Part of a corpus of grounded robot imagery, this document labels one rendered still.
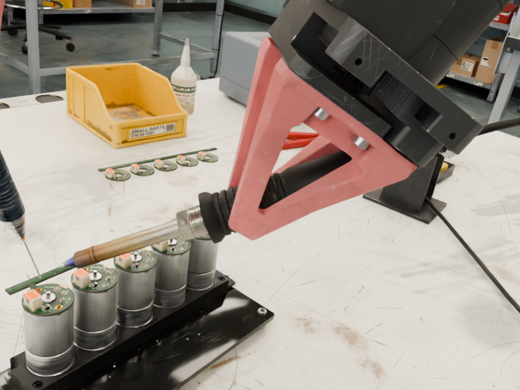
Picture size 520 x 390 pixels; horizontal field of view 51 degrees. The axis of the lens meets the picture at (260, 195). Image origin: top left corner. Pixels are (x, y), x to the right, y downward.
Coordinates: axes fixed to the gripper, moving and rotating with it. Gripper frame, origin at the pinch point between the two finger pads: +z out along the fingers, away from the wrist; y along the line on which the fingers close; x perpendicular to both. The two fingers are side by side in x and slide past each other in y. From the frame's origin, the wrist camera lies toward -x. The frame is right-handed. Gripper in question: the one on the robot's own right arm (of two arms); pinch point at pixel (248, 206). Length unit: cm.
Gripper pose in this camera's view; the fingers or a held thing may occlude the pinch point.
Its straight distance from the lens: 25.1
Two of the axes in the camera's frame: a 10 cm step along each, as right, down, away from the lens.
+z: -6.0, 7.4, 3.1
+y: 1.1, 4.6, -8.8
